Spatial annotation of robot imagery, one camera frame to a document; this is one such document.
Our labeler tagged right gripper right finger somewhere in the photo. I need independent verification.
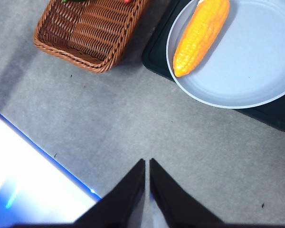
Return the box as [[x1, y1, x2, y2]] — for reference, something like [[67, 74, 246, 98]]
[[149, 158, 285, 228]]

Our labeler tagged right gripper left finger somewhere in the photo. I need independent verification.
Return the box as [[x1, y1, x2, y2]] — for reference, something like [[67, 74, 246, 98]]
[[9, 158, 146, 228]]

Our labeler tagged blue round plate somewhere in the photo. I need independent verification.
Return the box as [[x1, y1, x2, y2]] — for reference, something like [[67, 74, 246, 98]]
[[165, 0, 285, 109]]

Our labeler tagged yellow corn cob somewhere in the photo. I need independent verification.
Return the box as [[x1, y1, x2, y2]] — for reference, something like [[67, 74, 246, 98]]
[[172, 0, 230, 78]]

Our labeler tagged brown woven wicker basket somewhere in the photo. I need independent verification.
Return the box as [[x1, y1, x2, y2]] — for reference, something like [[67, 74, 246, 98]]
[[33, 0, 152, 74]]

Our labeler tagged black rectangular tray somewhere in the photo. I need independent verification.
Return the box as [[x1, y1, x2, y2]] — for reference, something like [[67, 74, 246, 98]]
[[141, 0, 285, 133]]

